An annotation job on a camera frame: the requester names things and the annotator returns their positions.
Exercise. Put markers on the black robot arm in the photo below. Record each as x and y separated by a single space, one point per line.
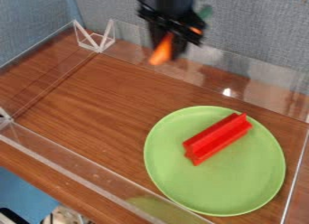
174 25

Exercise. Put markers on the orange toy carrot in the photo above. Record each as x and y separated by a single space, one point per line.
162 53

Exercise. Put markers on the red star-shaped block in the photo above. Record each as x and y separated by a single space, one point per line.
215 137

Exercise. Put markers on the clear acrylic enclosure walls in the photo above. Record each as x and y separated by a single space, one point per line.
76 109

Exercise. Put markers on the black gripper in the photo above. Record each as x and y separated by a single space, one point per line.
171 16

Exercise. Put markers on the green round plate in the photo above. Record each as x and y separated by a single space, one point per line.
233 183

